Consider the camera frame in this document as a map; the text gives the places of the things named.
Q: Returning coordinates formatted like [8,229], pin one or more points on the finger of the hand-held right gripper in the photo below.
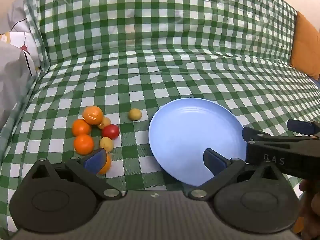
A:
[255,135]
[301,127]

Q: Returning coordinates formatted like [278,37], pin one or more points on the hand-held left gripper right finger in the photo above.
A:
[214,159]

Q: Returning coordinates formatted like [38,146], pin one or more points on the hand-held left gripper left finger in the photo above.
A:
[95,159]

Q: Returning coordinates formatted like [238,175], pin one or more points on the orange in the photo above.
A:
[81,127]
[83,144]
[107,166]
[93,115]

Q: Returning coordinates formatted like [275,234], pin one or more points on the small yellow fruit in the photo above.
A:
[135,114]
[105,122]
[106,143]

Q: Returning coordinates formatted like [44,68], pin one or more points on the red tomato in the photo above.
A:
[110,131]

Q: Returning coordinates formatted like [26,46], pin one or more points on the blue plate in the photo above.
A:
[185,135]

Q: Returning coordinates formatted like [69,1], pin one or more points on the person's right hand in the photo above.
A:
[310,205]

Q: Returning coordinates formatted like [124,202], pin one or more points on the orange cushion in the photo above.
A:
[305,47]

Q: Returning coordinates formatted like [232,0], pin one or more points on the green checked tablecloth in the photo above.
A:
[175,67]

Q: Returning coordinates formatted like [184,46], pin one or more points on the white floral quilt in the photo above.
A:
[15,60]

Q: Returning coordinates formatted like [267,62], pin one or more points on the grey pillow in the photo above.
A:
[13,12]

